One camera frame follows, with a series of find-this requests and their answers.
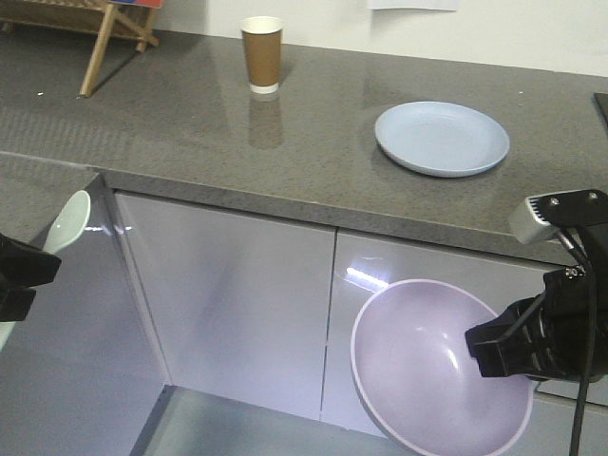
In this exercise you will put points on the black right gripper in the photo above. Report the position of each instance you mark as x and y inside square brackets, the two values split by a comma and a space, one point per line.
[562, 333]

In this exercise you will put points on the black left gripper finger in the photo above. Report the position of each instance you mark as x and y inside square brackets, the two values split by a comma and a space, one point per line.
[24, 266]
[15, 303]

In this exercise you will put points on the pale green ceramic spoon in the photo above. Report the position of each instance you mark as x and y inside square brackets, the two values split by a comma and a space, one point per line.
[64, 230]

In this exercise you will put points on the purple plastic bowl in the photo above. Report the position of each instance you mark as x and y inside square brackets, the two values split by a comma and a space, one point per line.
[417, 381]

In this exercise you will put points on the light blue plate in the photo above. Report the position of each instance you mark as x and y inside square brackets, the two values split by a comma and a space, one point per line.
[440, 139]

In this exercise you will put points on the brown paper cup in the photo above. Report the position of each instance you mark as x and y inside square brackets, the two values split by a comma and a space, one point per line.
[261, 39]

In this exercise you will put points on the glossy grey cabinet doors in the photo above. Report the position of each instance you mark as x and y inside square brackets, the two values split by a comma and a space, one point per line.
[177, 329]

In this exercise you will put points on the wooden folding rack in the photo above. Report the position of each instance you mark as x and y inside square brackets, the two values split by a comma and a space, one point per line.
[129, 20]

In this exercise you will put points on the black induction cooktop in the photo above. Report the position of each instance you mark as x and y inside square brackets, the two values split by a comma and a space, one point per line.
[601, 100]

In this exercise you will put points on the white paper sheet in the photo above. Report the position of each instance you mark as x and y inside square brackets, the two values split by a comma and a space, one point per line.
[440, 5]

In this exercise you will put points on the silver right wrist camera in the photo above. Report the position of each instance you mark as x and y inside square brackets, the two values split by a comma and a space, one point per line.
[539, 218]

